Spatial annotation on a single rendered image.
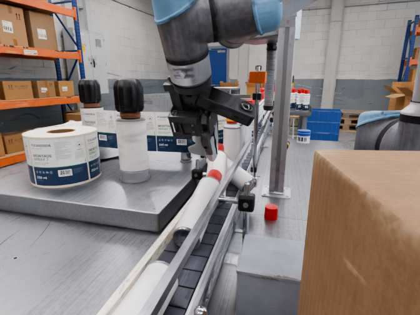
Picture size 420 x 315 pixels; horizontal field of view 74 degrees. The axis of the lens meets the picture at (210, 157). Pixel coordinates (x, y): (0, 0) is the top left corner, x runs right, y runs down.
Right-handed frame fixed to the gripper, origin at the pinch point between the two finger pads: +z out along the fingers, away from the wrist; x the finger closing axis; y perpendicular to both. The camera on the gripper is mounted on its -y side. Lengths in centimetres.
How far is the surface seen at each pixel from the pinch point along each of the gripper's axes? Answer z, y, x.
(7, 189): 8, 58, 10
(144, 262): -6.6, 3.7, 29.1
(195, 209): -2.5, 0.1, 16.3
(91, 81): 3, 58, -39
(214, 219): 7.2, -1.5, 12.1
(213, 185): 0.0, -1.3, 8.4
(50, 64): 153, 405, -357
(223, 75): 376, 170, -711
